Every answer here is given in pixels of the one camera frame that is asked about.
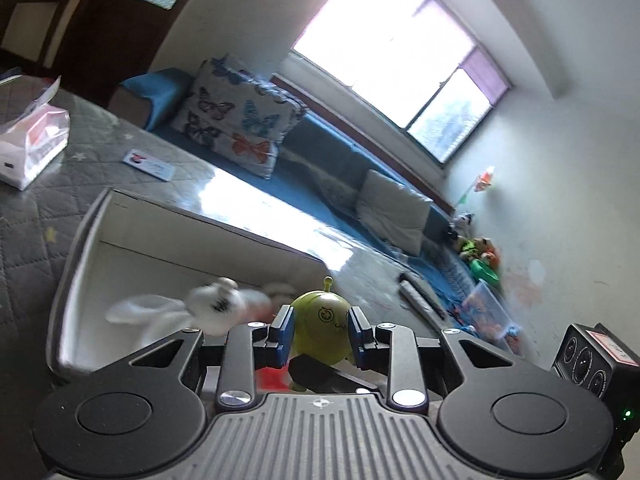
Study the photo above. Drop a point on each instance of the window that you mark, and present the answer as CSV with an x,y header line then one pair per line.
x,y
390,35

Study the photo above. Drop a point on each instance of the blue sofa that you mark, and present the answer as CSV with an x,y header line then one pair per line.
x,y
330,155

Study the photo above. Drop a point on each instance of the orange tiger plush toy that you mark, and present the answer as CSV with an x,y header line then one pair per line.
x,y
492,256

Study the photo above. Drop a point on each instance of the dark wooden chair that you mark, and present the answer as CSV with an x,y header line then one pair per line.
x,y
35,25

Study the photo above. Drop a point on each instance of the green round toy figure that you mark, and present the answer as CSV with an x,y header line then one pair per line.
x,y
320,322

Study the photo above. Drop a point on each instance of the butterfly print pillow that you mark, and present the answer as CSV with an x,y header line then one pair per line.
x,y
225,120
296,109

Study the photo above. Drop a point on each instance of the panda plush toy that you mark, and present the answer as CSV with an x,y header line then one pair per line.
x,y
462,224

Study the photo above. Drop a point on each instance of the black remote control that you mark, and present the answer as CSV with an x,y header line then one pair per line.
x,y
425,292

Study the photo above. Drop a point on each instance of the white remote control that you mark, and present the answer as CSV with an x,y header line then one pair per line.
x,y
420,306

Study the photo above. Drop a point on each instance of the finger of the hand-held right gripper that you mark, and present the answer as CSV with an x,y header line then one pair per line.
x,y
330,376

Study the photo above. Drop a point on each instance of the white tissue pack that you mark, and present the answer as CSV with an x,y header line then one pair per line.
x,y
25,140

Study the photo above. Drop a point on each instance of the green plastic bowl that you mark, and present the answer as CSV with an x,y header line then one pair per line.
x,y
485,270

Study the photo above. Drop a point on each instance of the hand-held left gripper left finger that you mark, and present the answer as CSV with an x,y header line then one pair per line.
x,y
285,331

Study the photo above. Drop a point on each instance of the white pillow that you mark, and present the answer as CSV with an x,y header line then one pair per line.
x,y
395,210

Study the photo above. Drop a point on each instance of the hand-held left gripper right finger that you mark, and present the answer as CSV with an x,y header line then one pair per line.
x,y
357,334

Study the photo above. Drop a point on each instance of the red round toy figure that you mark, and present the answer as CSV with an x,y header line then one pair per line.
x,y
272,377

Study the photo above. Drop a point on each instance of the white printed card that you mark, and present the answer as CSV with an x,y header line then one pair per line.
x,y
147,164

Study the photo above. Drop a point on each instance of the black cardboard box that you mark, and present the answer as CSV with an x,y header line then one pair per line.
x,y
85,240

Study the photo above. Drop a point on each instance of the dark wooden door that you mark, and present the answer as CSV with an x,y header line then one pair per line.
x,y
120,35

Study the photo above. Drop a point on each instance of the clear plastic storage box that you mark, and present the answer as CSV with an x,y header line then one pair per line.
x,y
487,312

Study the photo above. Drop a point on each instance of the colourful pinwheel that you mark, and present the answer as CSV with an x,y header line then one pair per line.
x,y
482,181

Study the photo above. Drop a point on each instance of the white plush rabbit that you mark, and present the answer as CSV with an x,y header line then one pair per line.
x,y
210,305

